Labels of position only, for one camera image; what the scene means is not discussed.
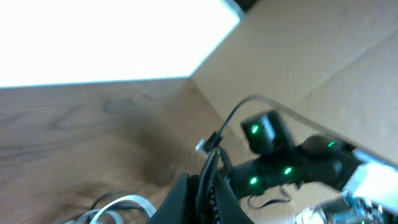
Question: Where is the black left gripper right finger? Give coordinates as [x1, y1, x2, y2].
[197, 149, 252, 224]

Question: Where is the white usb cable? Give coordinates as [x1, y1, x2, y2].
[62, 194, 157, 224]

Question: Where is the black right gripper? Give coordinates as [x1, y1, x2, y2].
[229, 155, 299, 200]

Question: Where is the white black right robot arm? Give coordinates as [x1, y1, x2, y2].
[231, 111, 363, 198]

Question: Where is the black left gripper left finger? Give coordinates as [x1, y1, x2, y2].
[148, 173, 199, 224]

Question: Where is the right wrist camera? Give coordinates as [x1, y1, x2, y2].
[195, 132, 222, 158]

